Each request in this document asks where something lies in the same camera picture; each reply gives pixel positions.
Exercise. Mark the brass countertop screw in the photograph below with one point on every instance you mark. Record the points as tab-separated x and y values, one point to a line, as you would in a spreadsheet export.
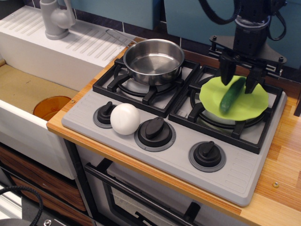
275	184

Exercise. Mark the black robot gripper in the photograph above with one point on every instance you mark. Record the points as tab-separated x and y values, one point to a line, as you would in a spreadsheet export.
248	47

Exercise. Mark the toy oven door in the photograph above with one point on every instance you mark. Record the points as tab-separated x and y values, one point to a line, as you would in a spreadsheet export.
131	199

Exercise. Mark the stainless steel pot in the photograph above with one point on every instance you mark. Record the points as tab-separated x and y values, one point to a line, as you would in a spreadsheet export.
153	62

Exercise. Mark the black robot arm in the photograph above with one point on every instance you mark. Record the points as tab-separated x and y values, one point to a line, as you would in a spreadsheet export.
251	12

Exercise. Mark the black left stove knob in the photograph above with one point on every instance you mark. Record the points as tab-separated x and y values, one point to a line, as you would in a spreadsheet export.
102	116

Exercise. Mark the grey toy stove top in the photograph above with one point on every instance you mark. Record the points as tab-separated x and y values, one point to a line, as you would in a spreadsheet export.
177	127

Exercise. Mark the black burner grate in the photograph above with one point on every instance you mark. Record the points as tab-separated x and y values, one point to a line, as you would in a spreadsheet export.
159	100
254	135

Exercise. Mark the lime green plate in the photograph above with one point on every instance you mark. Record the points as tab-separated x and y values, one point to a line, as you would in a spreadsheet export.
247	106

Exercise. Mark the green toy pickle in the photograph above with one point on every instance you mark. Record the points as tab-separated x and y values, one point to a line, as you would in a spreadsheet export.
231	95

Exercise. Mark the black right burner grate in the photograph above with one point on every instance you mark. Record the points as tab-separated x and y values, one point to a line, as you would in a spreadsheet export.
254	135

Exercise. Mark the black right stove knob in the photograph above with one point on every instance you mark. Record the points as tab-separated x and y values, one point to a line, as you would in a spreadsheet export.
207	157

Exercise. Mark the white toy mushroom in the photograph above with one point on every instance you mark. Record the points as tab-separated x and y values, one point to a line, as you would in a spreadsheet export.
125	119

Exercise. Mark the black left burner grate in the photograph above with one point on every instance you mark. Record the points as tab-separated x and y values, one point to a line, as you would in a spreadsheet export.
159	100

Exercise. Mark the white toy sink unit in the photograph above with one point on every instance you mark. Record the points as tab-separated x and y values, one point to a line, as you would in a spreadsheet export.
33	67

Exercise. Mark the wooden drawer front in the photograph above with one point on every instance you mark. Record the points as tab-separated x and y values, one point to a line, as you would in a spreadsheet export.
60	195

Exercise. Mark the grey toy faucet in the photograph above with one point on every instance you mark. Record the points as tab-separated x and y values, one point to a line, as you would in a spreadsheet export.
57	21

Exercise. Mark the black middle stove knob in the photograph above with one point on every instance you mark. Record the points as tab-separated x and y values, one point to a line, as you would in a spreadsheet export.
155	135

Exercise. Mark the black stove knob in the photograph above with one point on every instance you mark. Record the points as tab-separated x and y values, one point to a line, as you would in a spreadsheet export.
102	116
207	157
155	135

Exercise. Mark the black oven door handle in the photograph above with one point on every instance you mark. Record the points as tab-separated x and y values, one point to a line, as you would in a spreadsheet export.
186	220

